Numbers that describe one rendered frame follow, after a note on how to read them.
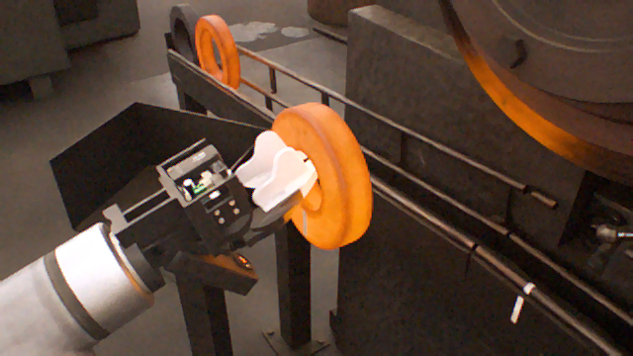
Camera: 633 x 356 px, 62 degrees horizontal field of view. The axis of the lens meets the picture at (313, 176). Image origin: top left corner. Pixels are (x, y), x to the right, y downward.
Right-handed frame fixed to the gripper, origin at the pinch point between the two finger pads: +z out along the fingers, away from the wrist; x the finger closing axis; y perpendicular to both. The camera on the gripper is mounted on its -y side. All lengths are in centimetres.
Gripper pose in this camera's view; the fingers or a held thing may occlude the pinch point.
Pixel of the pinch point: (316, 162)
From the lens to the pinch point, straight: 54.2
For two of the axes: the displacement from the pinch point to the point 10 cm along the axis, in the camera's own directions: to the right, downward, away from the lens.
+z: 8.1, -5.3, 2.6
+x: -5.4, -4.9, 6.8
